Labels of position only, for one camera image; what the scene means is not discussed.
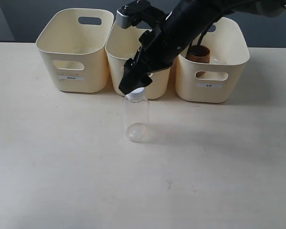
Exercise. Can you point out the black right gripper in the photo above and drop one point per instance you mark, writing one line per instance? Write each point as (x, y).
(159, 47)

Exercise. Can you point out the clear plastic bottle white cap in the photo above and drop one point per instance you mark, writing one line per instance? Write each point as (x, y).
(136, 115)

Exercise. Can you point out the brown wooden cup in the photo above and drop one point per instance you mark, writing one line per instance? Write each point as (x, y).
(198, 53)

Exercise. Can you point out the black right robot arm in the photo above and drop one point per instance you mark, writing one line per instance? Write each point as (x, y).
(206, 12)

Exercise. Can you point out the cream plastic bin middle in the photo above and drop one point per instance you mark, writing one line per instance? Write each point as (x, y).
(123, 44)

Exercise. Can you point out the cream plastic bin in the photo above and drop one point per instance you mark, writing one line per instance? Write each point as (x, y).
(215, 81)
(72, 46)
(123, 44)

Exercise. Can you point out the cream plastic bin left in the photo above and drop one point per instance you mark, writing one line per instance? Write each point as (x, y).
(72, 46)

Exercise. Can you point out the cream plastic bin right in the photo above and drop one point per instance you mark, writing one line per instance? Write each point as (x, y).
(215, 81)

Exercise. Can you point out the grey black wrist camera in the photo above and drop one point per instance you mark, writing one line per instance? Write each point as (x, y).
(137, 11)

